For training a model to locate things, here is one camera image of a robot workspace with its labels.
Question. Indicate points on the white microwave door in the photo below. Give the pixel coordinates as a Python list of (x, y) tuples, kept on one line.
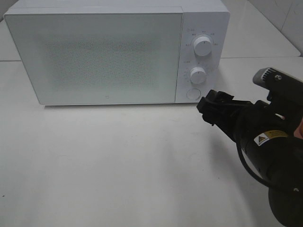
[(91, 59)]

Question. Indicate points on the white upper microwave knob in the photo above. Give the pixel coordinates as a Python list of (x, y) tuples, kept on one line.
[(202, 45)]

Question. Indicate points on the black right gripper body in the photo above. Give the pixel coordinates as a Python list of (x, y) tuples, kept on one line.
[(259, 134)]

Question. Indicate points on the pink round plate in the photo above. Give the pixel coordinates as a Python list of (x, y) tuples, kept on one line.
[(299, 131)]

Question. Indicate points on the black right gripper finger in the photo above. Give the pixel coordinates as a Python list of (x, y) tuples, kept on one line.
[(218, 97), (206, 109)]

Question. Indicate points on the white microwave oven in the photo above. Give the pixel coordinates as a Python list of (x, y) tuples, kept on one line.
[(210, 17)]

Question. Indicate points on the round white door button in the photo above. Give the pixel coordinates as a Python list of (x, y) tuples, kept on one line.
[(194, 94)]

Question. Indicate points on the white lower microwave knob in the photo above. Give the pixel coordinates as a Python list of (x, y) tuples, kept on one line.
[(197, 75)]

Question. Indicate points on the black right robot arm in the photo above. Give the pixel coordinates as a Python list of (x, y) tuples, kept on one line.
[(284, 183)]

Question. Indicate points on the white microwave knob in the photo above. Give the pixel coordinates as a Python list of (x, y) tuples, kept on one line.
[(197, 75), (202, 45)]

